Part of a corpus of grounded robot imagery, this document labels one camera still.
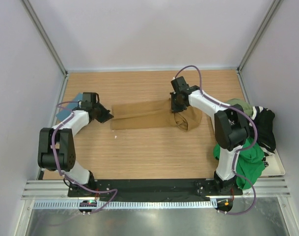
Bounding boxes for tan garment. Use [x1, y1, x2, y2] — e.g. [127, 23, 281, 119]
[110, 99, 202, 132]

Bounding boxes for blue tank top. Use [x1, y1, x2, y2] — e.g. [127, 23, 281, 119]
[55, 93, 82, 121]

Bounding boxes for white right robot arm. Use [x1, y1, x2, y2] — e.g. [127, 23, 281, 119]
[171, 76, 250, 195]

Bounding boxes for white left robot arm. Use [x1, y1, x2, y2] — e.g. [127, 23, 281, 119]
[37, 92, 113, 197]

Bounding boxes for olive green garment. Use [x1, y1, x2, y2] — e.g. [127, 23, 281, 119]
[226, 98, 253, 117]

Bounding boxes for black garment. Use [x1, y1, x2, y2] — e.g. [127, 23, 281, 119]
[250, 106, 276, 156]

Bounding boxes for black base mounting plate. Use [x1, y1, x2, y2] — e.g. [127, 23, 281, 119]
[67, 178, 244, 203]

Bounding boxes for white laundry tray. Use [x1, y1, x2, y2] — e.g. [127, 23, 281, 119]
[261, 151, 286, 177]

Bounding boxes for left aluminium frame post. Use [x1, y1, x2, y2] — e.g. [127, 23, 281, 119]
[21, 0, 68, 77]

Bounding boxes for aluminium frame post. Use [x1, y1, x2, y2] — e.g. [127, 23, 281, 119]
[21, 0, 68, 77]
[237, 0, 283, 74]

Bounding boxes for white slotted cable duct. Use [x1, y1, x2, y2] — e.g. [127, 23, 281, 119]
[33, 199, 217, 210]

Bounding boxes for right aluminium frame post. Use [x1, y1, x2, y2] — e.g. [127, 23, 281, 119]
[237, 0, 283, 74]

